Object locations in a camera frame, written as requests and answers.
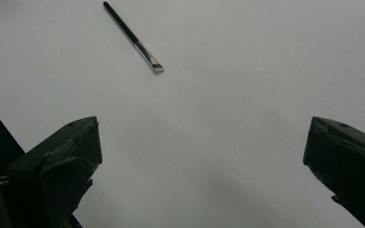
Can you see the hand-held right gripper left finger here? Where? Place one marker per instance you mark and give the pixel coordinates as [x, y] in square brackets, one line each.
[60, 164]

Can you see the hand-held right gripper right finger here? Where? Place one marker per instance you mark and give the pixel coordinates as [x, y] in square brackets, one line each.
[348, 158]

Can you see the black makeup brush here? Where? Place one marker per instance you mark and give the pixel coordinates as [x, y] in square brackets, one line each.
[130, 33]

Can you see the white table cover board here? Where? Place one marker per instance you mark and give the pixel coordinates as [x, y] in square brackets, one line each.
[202, 126]

